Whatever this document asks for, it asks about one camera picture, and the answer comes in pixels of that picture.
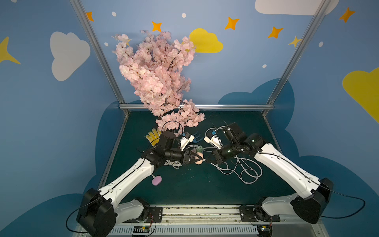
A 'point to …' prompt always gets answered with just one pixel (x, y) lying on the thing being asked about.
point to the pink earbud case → (199, 162)
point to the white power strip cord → (249, 172)
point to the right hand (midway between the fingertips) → (209, 158)
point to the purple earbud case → (157, 180)
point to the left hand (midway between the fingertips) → (200, 156)
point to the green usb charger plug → (200, 149)
